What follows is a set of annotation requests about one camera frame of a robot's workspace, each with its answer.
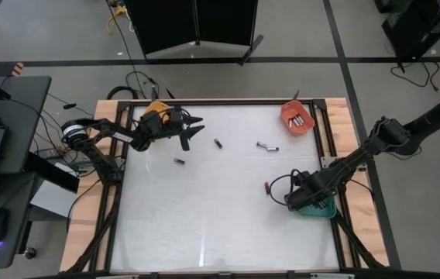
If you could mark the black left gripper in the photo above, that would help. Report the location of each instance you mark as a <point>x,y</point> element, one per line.
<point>158,129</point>

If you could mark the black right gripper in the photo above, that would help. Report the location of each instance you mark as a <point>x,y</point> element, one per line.
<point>305,191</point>

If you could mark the copper black Duracell battery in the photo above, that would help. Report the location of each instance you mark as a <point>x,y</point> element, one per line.
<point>218,143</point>
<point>179,160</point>

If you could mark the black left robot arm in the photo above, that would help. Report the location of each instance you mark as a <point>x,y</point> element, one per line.
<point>92,155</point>

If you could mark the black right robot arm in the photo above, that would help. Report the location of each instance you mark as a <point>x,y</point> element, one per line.
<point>429,116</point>

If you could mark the teal plastic bin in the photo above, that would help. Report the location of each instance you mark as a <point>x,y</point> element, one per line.
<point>322,213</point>

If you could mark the red black CVS battery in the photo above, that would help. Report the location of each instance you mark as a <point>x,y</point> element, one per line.
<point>267,188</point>

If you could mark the orange plastic bin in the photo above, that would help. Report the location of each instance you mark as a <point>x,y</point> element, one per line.
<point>287,108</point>

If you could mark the black folding screen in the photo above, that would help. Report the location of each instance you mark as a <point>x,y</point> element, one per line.
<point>173,23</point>

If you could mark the black desk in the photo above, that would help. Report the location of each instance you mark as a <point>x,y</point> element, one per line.
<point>22,116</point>

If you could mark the black equipment cart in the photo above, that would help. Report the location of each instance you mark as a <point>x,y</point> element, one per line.
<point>417,27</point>

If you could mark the black aluminium table frame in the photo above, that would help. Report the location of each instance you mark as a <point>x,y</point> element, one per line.
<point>224,102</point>

